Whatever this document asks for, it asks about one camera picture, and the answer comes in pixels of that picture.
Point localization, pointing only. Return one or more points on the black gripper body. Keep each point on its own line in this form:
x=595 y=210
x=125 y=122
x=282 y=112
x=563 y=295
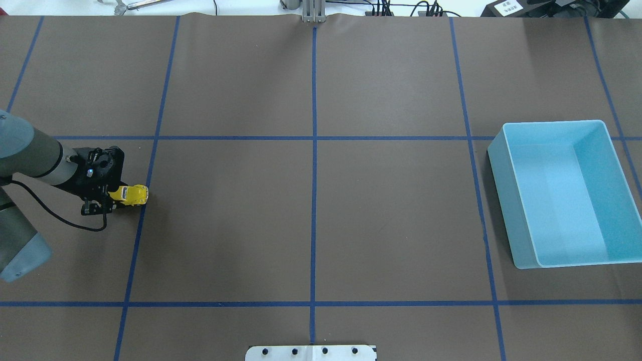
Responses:
x=82 y=186

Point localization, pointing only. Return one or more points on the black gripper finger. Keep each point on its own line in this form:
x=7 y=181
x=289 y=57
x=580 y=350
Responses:
x=94 y=207

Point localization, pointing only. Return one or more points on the yellow beetle toy car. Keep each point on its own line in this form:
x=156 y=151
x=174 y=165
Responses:
x=135 y=195

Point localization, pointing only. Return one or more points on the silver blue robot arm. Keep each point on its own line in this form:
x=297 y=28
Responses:
x=29 y=153

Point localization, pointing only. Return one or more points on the black box with label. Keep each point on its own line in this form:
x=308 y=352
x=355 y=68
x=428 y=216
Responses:
x=508 y=9

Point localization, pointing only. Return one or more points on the light blue plastic bin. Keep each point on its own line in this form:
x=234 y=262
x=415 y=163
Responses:
x=563 y=195

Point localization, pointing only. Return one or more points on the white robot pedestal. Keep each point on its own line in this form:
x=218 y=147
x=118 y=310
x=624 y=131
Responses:
x=312 y=352

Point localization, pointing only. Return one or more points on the aluminium frame post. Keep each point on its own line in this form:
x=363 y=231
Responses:
x=313 y=11

